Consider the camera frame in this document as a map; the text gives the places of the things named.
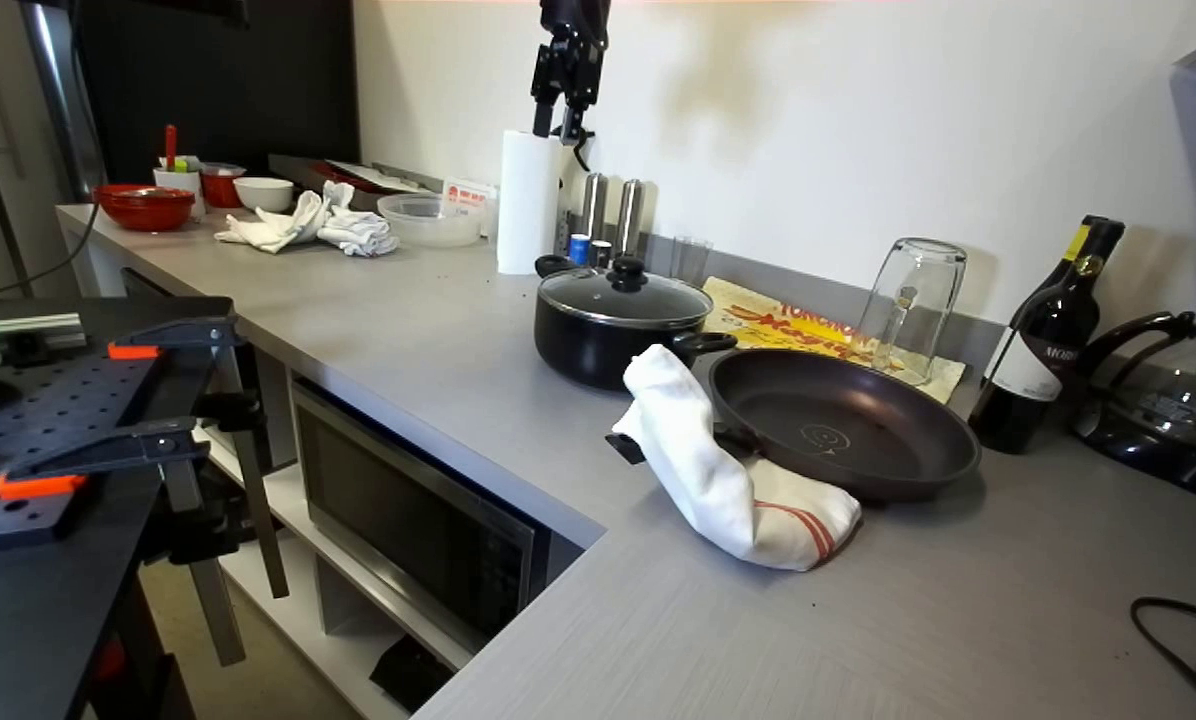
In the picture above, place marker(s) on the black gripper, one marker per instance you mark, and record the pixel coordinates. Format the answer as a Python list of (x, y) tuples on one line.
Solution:
[(575, 52)]

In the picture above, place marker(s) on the glass pot lid black knob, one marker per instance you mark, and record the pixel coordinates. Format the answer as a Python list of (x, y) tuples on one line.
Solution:
[(620, 297)]

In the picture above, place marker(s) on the black cooking pot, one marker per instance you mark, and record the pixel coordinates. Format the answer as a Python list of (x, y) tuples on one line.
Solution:
[(599, 353)]

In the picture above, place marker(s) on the white paper towel roll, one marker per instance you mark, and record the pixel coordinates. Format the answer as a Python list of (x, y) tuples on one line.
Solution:
[(525, 201)]

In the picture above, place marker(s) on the white red printed paper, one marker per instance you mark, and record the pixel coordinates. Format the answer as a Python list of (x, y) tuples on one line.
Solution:
[(465, 201)]

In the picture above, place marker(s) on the blue capped container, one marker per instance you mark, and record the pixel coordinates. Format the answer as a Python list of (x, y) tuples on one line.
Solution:
[(578, 248)]

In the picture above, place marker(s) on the clear plastic container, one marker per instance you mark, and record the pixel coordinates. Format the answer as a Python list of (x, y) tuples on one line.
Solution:
[(429, 222)]

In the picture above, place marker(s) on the metal tray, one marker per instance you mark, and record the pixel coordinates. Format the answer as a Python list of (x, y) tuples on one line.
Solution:
[(356, 172)]

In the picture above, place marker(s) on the crumpled white cloth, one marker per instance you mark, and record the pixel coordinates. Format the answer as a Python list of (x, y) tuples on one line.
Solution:
[(311, 224)]

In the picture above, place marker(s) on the yellow cutting board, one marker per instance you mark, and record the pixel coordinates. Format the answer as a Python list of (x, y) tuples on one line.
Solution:
[(782, 326)]

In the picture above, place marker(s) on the white bowl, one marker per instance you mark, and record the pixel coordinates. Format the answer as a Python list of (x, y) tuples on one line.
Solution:
[(264, 194)]

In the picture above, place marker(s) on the small red cup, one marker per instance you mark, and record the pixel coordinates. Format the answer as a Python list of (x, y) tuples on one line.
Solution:
[(220, 184)]

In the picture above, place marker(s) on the white towel red stripes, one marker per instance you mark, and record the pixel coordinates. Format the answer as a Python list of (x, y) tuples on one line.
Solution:
[(701, 464)]

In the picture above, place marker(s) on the white holder with red utensil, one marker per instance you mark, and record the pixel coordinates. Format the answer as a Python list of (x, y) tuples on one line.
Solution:
[(179, 172)]

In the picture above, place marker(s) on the clear drinking glass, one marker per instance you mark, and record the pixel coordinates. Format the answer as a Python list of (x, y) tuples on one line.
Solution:
[(915, 306)]

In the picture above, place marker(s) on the black frying pan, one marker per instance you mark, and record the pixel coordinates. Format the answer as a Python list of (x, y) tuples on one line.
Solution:
[(839, 424)]

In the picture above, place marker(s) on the red bowl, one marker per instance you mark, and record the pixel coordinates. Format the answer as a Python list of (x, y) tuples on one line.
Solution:
[(146, 207)]

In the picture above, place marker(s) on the built-in microwave oven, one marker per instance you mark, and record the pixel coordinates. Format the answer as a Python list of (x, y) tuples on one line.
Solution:
[(409, 512)]

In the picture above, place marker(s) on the dark wine bottle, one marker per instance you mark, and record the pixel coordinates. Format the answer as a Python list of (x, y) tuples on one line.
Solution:
[(1036, 363)]

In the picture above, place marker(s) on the steel refrigerator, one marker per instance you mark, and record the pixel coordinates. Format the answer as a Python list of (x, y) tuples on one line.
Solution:
[(22, 134)]

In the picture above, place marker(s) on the black perforated workbench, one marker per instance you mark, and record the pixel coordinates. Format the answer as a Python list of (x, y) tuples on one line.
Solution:
[(39, 534)]

